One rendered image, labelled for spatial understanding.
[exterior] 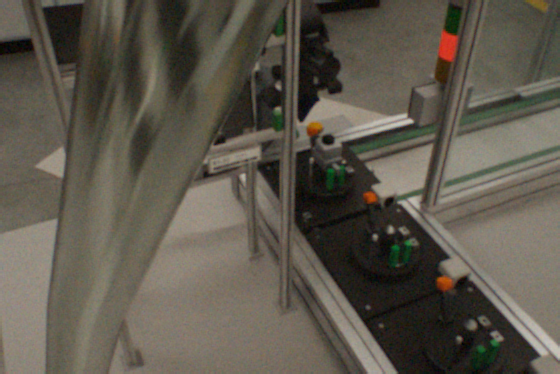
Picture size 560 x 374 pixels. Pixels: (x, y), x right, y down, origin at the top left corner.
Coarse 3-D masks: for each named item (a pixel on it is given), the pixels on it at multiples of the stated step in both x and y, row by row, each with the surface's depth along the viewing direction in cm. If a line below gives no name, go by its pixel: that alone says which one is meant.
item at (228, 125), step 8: (248, 80) 91; (248, 88) 90; (240, 96) 90; (248, 96) 90; (240, 104) 90; (248, 104) 90; (232, 112) 90; (240, 112) 90; (248, 112) 91; (232, 120) 90; (240, 120) 91; (248, 120) 91; (224, 128) 90; (232, 128) 91; (240, 128) 91
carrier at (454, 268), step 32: (352, 224) 122; (384, 224) 119; (416, 224) 122; (320, 256) 115; (352, 256) 113; (384, 256) 112; (416, 256) 112; (448, 256) 115; (352, 288) 109; (384, 288) 109; (416, 288) 109
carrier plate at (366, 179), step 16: (304, 160) 140; (352, 160) 140; (272, 176) 135; (368, 176) 135; (352, 192) 130; (304, 208) 126; (320, 208) 126; (336, 208) 126; (352, 208) 126; (304, 224) 122; (320, 224) 123
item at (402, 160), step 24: (384, 144) 149; (408, 144) 152; (432, 144) 154; (384, 168) 146; (408, 168) 146; (552, 168) 140; (408, 192) 134; (480, 192) 133; (504, 192) 138; (528, 192) 142; (456, 216) 135; (480, 216) 139
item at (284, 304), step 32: (32, 0) 63; (32, 32) 65; (288, 32) 79; (288, 64) 82; (64, 96) 71; (288, 96) 86; (64, 128) 74; (288, 128) 89; (288, 160) 94; (256, 192) 119; (288, 192) 99; (256, 224) 125; (288, 224) 104; (256, 256) 130; (288, 256) 109; (288, 288) 115; (128, 352) 107
